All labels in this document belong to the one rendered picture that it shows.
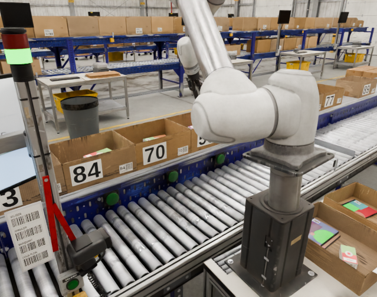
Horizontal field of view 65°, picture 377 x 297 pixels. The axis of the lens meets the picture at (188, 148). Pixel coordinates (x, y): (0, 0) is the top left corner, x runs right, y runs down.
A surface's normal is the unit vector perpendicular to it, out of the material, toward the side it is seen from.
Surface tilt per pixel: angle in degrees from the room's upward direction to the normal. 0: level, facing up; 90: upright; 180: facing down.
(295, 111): 80
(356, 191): 90
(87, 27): 90
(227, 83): 37
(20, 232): 90
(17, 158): 86
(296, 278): 0
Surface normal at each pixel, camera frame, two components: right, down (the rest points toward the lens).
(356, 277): -0.83, 0.23
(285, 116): 0.26, 0.28
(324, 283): 0.00, -0.91
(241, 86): 0.19, -0.49
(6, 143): 0.69, 0.29
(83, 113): 0.44, 0.44
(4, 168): 0.84, 0.15
